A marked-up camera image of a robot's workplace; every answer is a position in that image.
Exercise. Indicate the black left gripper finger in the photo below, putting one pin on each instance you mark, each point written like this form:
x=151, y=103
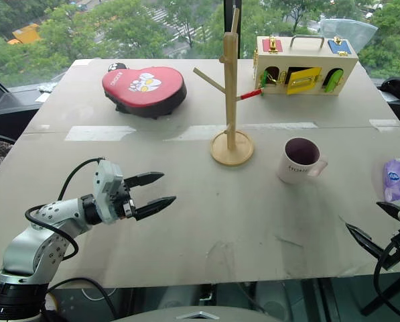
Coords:
x=156, y=205
x=146, y=178

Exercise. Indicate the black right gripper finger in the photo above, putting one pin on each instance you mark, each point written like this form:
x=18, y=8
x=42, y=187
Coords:
x=390, y=208
x=365, y=241

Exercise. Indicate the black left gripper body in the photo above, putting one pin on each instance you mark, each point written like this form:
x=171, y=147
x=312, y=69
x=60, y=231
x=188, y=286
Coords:
x=125, y=201

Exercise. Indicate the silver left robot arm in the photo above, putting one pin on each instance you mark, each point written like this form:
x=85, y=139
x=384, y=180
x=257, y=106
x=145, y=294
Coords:
x=25, y=248

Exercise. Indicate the wooden mug tree stand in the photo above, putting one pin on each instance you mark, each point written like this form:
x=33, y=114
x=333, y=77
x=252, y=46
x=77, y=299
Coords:
x=231, y=117

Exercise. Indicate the clear tape strip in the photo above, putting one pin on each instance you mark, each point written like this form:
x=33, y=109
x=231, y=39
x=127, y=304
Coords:
x=99, y=133
x=384, y=124

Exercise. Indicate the red heart-shaped pad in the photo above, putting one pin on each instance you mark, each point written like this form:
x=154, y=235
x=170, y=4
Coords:
x=142, y=89

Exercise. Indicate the grey rounded robot body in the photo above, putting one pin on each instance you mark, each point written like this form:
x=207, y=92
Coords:
x=199, y=315

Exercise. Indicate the black bag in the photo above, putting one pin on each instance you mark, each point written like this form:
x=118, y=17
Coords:
x=397, y=88

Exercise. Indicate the black furniture piece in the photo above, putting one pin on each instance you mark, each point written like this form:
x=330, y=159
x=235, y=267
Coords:
x=8, y=107

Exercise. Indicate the wooden lock box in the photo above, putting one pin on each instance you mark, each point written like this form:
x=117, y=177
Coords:
x=307, y=63

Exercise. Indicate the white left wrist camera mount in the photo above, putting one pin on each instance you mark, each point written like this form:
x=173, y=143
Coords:
x=106, y=188

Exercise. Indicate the black window frame post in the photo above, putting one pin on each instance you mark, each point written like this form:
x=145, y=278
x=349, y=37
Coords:
x=228, y=16

